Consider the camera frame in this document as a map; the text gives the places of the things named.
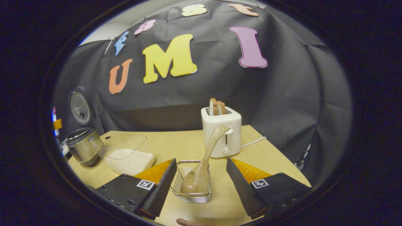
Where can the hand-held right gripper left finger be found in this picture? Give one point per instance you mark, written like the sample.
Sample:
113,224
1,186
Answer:
161,191

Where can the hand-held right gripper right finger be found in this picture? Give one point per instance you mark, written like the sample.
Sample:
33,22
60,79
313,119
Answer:
243,193

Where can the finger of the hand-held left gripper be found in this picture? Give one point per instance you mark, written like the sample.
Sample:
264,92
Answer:
57,124

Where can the black and silver rice cooker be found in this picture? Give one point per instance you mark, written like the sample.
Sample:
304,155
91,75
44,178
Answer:
83,146

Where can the wooden spoon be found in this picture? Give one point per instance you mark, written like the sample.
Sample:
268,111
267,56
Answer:
196,180

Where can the computer monitor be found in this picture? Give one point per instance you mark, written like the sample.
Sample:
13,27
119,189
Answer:
54,114

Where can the clear plastic container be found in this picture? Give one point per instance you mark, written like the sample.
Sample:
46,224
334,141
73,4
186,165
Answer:
125,142

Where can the white toaster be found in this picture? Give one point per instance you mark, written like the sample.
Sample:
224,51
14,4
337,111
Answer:
234,125

